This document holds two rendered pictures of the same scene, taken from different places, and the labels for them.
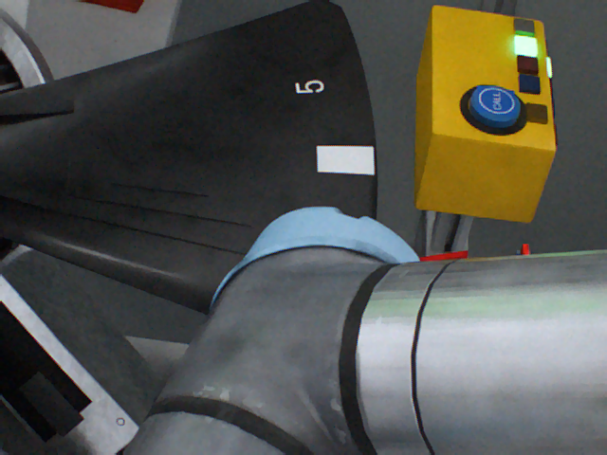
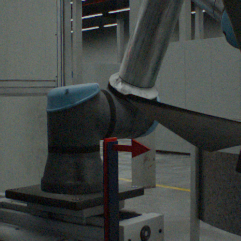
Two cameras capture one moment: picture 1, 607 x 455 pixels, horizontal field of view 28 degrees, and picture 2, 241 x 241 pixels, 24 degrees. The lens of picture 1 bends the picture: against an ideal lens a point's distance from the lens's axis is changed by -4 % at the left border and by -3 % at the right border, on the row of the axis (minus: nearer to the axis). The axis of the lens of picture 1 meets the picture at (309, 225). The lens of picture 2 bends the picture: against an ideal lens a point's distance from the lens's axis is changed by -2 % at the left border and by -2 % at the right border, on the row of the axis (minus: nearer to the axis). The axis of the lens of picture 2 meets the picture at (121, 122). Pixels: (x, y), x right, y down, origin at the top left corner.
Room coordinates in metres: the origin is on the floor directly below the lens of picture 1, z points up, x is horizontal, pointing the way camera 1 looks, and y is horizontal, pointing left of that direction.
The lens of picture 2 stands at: (1.04, 0.35, 1.25)
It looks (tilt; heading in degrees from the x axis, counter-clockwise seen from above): 3 degrees down; 219
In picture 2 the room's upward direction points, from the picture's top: 1 degrees counter-clockwise
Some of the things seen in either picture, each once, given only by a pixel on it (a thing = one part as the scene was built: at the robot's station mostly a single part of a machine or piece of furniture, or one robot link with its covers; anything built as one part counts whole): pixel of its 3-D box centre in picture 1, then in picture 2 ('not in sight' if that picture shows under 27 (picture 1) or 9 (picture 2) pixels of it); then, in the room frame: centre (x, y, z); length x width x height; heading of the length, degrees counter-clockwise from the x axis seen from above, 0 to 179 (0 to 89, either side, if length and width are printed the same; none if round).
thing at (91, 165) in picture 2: not in sight; (73, 166); (0.11, -0.53, 1.09); 0.15 x 0.15 x 0.10
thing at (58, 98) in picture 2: not in sight; (76, 113); (0.11, -0.52, 1.20); 0.13 x 0.12 x 0.14; 163
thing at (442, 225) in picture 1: (459, 195); not in sight; (0.76, -0.13, 0.92); 0.03 x 0.03 x 0.12; 2
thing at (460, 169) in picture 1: (480, 116); not in sight; (0.76, -0.13, 1.02); 0.16 x 0.10 x 0.11; 2
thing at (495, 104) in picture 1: (494, 107); not in sight; (0.72, -0.13, 1.08); 0.04 x 0.04 x 0.02
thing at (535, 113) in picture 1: (536, 113); not in sight; (0.72, -0.16, 1.08); 0.02 x 0.02 x 0.01; 2
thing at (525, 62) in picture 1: (527, 64); not in sight; (0.77, -0.16, 1.08); 0.02 x 0.02 x 0.01; 2
